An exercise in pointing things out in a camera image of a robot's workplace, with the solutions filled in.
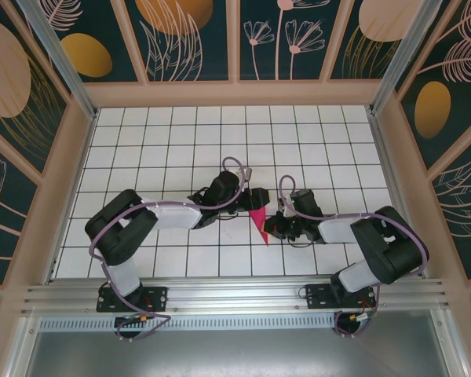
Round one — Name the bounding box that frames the pink square paper sheet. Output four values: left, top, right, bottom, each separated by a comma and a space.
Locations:
248, 206, 272, 248

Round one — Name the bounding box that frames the grey metal sheet panel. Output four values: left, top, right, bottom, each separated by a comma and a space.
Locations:
23, 331, 452, 377

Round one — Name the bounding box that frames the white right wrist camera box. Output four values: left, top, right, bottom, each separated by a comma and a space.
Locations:
277, 195, 296, 218

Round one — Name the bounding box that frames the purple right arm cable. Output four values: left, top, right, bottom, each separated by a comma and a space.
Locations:
279, 174, 427, 339

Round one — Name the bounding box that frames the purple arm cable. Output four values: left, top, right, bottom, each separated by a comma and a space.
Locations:
89, 156, 248, 343
279, 174, 427, 339

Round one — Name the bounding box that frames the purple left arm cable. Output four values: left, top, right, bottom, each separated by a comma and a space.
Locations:
89, 156, 248, 343

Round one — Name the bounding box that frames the aluminium mounting rail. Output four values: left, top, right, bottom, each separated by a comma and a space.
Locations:
21, 277, 455, 315

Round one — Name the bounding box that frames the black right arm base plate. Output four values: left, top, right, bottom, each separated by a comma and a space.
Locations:
305, 283, 378, 309

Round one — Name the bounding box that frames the aluminium side rail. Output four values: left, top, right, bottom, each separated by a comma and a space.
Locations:
371, 112, 429, 280

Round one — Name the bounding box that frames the slotted grey cable duct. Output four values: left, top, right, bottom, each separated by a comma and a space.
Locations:
38, 317, 338, 331

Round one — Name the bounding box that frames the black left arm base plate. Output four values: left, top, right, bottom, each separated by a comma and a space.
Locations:
97, 285, 170, 313

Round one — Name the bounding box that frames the aluminium corner post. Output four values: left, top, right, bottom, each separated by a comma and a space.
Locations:
369, 0, 444, 115
15, 0, 100, 121

